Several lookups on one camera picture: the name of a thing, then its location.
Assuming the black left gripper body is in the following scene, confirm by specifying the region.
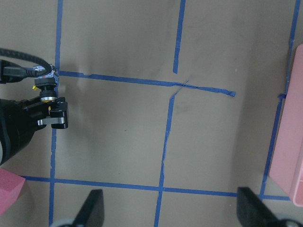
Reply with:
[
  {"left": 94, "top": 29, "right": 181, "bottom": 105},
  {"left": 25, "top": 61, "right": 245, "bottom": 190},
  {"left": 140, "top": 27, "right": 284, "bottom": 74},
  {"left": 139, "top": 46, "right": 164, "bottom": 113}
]
[{"left": 0, "top": 99, "right": 49, "bottom": 164}]

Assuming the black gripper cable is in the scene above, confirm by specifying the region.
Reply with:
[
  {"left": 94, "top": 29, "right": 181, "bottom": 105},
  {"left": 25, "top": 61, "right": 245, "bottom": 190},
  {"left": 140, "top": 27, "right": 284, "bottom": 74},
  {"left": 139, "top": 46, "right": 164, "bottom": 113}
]
[{"left": 0, "top": 48, "right": 53, "bottom": 85}]

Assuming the yellow push button switch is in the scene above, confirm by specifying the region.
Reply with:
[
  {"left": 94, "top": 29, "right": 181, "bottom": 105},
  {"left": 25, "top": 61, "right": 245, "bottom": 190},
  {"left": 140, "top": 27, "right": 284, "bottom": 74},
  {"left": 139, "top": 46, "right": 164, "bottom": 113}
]
[{"left": 33, "top": 64, "right": 59, "bottom": 102}]

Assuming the pink foam cube centre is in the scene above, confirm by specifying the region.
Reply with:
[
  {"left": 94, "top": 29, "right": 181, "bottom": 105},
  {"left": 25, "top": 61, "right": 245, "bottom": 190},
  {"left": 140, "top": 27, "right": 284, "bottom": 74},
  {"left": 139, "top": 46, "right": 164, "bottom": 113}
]
[{"left": 0, "top": 168, "right": 25, "bottom": 215}]

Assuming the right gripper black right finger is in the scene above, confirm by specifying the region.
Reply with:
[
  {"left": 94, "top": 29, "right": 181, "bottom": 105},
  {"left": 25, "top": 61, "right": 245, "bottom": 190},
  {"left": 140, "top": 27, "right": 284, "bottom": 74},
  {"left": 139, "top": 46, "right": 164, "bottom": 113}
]
[{"left": 236, "top": 187, "right": 279, "bottom": 227}]

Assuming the pink plastic bin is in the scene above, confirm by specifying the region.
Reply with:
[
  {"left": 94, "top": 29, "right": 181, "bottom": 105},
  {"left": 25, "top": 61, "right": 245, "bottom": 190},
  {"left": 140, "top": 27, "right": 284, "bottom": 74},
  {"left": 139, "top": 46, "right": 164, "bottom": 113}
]
[{"left": 269, "top": 44, "right": 303, "bottom": 207}]

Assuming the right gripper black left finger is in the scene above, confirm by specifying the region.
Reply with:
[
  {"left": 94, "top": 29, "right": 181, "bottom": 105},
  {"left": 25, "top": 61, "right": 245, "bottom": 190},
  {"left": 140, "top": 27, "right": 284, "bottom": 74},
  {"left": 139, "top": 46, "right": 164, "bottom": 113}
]
[{"left": 73, "top": 189, "right": 104, "bottom": 227}]

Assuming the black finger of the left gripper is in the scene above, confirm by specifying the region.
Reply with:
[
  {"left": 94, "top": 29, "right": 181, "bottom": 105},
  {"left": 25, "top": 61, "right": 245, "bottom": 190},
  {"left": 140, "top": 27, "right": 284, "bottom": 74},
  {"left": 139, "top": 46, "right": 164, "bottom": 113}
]
[{"left": 37, "top": 97, "right": 68, "bottom": 129}]

